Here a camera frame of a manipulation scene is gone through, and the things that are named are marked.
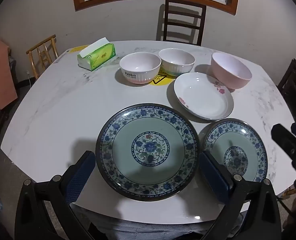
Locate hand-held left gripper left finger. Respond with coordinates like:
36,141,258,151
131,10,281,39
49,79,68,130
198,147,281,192
15,150,96,240

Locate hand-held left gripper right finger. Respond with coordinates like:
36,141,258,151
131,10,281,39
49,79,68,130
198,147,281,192
199,150,281,240

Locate small blue floral plate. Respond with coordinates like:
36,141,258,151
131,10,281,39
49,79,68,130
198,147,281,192
203,118,268,184

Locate large blue floral plate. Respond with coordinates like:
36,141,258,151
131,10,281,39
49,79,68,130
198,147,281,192
95,103,201,202

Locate white plate with pink flowers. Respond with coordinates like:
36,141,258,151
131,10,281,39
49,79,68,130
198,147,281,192
173,72,235,120

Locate white ribbed bowl pink base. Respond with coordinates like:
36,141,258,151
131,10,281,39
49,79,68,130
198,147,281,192
119,52,162,85

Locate white ribbed bowl blue band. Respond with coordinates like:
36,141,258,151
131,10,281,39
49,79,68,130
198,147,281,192
158,48,196,77

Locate stacked dark wooden chairs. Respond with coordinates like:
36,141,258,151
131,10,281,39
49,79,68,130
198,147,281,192
277,59,296,120

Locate person's grey trousers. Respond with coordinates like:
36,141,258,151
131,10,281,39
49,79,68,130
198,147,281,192
95,216,242,240

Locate yellow round sticker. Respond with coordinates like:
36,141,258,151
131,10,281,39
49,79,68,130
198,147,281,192
152,74,175,87
67,45,89,53

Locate green tissue box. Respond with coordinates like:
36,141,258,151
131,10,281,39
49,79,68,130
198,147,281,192
77,37,116,71

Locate orange cloth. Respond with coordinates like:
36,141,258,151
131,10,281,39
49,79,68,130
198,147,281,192
0,39,19,117

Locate dark wooden chair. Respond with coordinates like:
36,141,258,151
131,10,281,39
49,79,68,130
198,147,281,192
162,0,207,46

